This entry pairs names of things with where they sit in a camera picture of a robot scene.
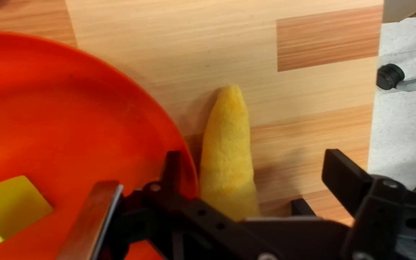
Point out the yellow banana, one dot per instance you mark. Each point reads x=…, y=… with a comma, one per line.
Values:
x=226, y=159

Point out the metal stand leg black foot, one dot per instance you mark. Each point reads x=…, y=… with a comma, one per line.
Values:
x=388, y=75

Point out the red plastic plate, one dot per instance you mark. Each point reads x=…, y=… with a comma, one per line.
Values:
x=72, y=125

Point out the yellow foam block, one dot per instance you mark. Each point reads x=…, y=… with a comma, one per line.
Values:
x=10, y=207

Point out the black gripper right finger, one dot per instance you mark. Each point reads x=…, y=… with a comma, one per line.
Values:
x=345, y=181

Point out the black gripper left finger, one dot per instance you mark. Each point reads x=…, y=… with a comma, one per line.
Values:
x=173, y=174

